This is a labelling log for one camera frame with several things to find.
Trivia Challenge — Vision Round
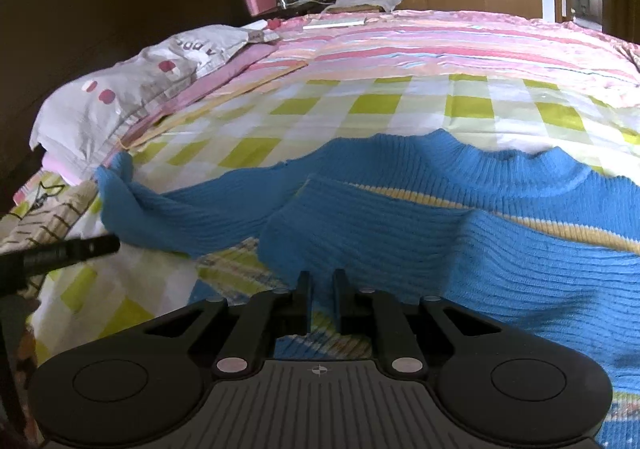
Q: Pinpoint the white flat box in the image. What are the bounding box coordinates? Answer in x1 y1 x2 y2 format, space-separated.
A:
302 18 368 30

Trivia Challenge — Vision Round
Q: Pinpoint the blue striped knit sweater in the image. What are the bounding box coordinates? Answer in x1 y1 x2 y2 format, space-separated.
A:
95 129 640 395

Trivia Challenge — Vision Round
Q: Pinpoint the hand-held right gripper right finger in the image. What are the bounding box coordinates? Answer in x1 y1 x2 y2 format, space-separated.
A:
334 270 503 380

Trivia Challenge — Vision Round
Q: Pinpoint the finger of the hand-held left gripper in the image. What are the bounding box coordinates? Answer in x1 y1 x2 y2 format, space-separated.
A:
0 235 121 297

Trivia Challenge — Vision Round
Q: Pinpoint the pink striped quilt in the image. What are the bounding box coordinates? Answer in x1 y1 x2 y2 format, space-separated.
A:
120 9 640 150

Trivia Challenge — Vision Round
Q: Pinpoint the white pillow with pink print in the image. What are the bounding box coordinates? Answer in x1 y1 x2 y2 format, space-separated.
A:
29 24 281 180

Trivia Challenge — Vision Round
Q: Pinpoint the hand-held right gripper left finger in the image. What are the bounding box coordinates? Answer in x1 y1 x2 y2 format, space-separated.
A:
142 271 313 381

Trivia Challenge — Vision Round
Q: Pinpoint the green white checkered blanket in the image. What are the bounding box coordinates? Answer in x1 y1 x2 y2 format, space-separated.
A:
0 74 640 449

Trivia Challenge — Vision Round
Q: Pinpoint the dark bedside table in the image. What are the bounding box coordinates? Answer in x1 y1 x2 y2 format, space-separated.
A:
250 0 351 20

